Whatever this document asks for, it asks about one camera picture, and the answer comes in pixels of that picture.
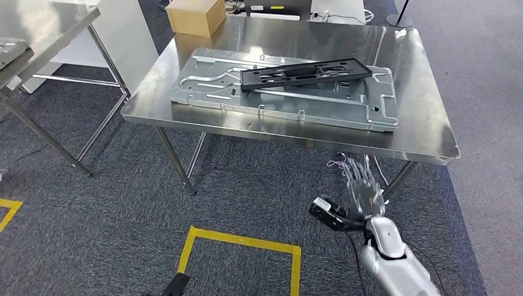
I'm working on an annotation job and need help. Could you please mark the steel table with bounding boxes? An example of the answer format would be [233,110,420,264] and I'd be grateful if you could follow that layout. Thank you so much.
[0,0,131,177]

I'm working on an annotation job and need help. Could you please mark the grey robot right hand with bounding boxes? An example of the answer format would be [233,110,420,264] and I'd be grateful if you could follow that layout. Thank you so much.
[341,158,387,220]

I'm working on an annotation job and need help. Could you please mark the stamped metal panel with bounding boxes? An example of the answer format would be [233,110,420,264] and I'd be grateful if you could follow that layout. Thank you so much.
[168,47,400,133]
[0,37,35,72]

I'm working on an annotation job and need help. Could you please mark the cardboard box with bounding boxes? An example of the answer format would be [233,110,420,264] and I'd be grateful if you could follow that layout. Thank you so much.
[165,0,227,38]

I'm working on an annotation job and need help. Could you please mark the black right wrist camera bracket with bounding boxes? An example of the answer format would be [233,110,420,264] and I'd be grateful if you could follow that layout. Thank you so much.
[308,198,366,232]

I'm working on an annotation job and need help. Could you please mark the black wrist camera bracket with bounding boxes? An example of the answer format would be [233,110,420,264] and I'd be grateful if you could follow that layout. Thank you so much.
[161,273,192,296]
[308,198,366,232]

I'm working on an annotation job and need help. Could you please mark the steel workbench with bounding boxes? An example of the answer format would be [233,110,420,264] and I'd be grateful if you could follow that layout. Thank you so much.
[120,15,462,196]

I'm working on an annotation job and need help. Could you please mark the white cabinet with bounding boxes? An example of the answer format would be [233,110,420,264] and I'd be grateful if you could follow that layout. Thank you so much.
[21,0,159,94]

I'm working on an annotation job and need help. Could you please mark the black plastic plate frame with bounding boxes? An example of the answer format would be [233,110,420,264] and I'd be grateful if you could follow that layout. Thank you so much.
[239,57,373,92]

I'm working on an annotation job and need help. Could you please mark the black case with yellow label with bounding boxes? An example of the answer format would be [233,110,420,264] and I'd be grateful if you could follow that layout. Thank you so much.
[244,0,313,18]

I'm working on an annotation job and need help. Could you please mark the black left wrist camera bracket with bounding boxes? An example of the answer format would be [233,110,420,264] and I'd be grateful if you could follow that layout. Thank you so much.
[161,273,192,296]

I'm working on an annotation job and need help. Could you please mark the yellow floor tape square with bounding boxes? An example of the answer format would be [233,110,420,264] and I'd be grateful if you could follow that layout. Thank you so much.
[176,226,302,296]
[0,198,23,234]

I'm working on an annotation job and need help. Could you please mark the black stanchion with round base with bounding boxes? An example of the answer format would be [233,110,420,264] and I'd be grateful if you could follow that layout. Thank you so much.
[385,0,414,28]

